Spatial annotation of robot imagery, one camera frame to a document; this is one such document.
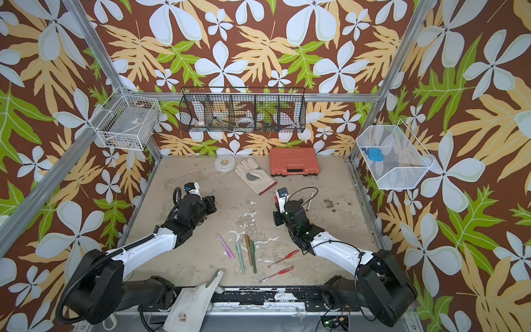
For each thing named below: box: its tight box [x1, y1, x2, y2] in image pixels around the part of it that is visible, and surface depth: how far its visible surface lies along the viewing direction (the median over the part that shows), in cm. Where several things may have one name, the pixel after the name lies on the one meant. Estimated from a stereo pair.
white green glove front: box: [163, 269, 225, 332], surface depth 72 cm
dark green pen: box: [250, 240, 258, 274], surface depth 86 cm
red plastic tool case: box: [269, 146, 320, 178], surface depth 117 cm
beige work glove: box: [234, 157, 278, 196], surface depth 113 cm
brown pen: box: [244, 233, 254, 267], surface depth 90 cm
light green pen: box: [235, 240, 246, 275], surface depth 86 cm
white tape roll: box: [214, 155, 236, 172], surface depth 118 cm
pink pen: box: [216, 233, 236, 260], surface depth 88 cm
